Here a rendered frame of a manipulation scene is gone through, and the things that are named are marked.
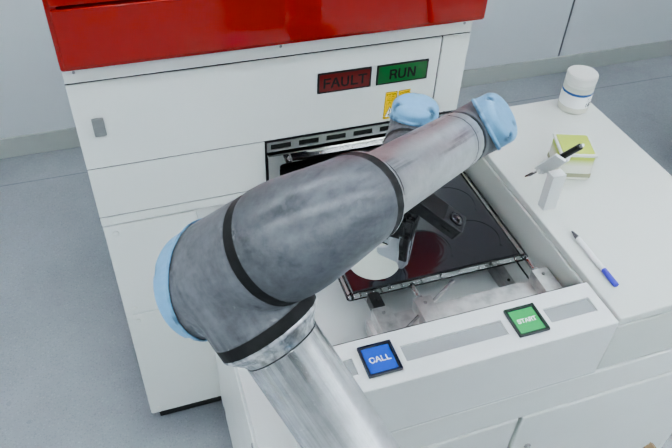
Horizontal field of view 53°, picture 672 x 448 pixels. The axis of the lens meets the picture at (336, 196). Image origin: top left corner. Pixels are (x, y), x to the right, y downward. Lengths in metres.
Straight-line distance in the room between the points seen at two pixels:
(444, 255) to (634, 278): 0.34
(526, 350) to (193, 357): 1.03
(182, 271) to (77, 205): 2.23
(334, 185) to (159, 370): 1.38
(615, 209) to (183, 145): 0.87
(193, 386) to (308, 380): 1.34
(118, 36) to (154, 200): 0.41
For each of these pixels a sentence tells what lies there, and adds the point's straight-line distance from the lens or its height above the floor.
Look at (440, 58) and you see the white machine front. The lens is 1.48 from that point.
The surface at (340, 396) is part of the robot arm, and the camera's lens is 0.70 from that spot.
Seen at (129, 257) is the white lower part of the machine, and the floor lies 0.72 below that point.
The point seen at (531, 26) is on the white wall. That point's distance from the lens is 3.62.
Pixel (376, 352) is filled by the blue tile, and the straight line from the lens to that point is 1.07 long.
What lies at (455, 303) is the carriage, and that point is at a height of 0.88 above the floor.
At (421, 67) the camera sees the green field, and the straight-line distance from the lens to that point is 1.47.
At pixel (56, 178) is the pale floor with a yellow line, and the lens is 3.04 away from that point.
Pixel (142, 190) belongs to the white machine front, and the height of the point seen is 0.90.
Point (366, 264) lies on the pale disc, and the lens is 1.28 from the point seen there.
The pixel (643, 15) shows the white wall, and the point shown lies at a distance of 4.05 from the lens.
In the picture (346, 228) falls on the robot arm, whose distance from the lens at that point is 0.59.
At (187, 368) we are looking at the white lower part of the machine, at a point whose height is 0.25.
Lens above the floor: 1.83
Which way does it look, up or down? 41 degrees down
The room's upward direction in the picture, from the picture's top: 3 degrees clockwise
